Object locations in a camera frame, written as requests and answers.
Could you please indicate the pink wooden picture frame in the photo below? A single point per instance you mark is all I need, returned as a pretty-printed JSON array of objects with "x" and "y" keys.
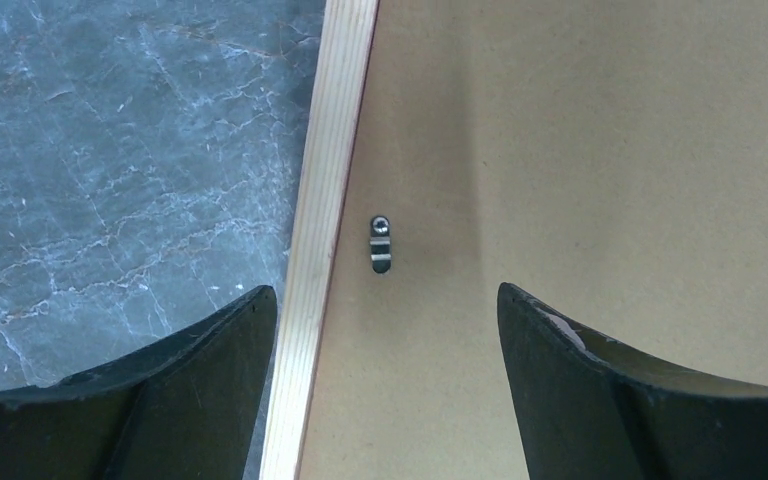
[{"x": 346, "y": 39}]

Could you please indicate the brown backing board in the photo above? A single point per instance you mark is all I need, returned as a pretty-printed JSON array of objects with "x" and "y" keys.
[{"x": 609, "y": 157}]

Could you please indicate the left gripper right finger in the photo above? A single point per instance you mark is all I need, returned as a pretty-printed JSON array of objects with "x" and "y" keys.
[{"x": 591, "y": 407}]

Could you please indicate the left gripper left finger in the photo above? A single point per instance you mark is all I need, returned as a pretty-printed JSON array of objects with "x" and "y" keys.
[{"x": 183, "y": 407}]

